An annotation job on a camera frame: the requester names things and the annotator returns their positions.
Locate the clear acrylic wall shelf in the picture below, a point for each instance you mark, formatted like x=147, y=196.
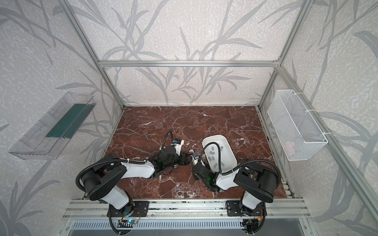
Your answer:
x=50, y=135

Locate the white slotted cable duct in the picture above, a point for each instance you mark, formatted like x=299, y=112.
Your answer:
x=179, y=224

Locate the aluminium front rail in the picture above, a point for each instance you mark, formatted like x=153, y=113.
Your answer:
x=188, y=209

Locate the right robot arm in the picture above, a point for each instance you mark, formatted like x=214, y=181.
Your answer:
x=259, y=178

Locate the green circuit board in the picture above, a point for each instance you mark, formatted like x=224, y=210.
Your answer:
x=129, y=221

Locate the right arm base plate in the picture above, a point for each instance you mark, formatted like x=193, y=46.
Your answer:
x=236, y=208

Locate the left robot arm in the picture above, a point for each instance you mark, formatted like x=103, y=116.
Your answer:
x=100, y=179

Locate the white plastic tray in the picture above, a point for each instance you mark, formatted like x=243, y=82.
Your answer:
x=224, y=156

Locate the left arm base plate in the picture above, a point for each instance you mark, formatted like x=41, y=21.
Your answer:
x=131, y=209

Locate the white wire mesh basket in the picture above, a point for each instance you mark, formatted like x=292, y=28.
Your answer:
x=293, y=121

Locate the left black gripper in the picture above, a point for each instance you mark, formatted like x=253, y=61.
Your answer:
x=181, y=159

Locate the pink object in basket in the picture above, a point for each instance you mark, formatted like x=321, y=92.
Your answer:
x=289, y=148

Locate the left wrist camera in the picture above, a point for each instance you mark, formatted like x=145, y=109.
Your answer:
x=177, y=144

